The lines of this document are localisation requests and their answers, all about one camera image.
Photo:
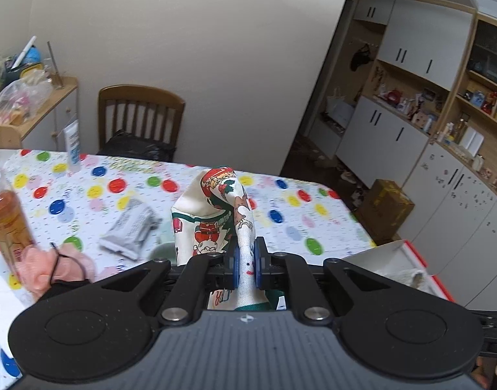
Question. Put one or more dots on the amber tea bottle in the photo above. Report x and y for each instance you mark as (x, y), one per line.
(9, 219)

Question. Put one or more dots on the glass jar with stick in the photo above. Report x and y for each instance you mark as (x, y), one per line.
(57, 77)

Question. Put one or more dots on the blue yellow toy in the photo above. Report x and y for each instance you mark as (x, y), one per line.
(34, 63)

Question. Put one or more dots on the black plastic bag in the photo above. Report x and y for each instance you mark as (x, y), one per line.
(139, 146)

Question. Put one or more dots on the white box red rim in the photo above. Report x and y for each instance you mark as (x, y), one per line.
(370, 261)

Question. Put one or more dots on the red ornament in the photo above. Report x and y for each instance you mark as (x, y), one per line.
(392, 96)

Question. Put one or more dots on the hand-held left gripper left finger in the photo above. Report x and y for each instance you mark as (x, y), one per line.
(232, 268)

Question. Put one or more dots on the white blue tube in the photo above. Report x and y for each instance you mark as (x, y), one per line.
(72, 150)

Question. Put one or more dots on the white fluffy towel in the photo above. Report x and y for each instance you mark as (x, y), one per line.
(402, 277)

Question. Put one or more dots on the brown wooden chair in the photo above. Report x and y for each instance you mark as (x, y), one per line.
(141, 105)

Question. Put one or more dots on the dotted white tablecloth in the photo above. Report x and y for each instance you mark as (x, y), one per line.
(273, 199)

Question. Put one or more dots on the white paper sheet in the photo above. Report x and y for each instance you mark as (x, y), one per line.
(7, 298)

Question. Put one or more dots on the printed cloth bag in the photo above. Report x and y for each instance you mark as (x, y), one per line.
(216, 211)

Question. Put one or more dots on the light wooden side cabinet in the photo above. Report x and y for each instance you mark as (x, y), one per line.
(49, 109)

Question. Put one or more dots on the black hanging bag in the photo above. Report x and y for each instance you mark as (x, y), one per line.
(360, 59)

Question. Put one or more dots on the person's right hand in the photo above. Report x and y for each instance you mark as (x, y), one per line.
(483, 375)

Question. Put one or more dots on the grey printed packet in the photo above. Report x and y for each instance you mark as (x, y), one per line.
(130, 227)

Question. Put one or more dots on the clear plastic snack bag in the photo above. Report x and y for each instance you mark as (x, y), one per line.
(17, 103)

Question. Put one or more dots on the white stick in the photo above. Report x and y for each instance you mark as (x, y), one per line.
(25, 53)

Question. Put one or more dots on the white wooden cabinet wall unit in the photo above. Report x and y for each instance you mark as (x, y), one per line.
(415, 48)

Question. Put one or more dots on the white paper bag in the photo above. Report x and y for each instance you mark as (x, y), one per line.
(341, 109)

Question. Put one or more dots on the pale shoes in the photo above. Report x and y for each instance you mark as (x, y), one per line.
(348, 176)

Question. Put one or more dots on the brown cardboard box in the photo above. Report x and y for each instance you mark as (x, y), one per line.
(384, 209)

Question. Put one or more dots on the small pink fluffy cloth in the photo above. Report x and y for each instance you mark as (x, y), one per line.
(37, 266)

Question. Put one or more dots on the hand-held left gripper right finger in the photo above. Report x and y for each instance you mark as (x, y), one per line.
(259, 266)

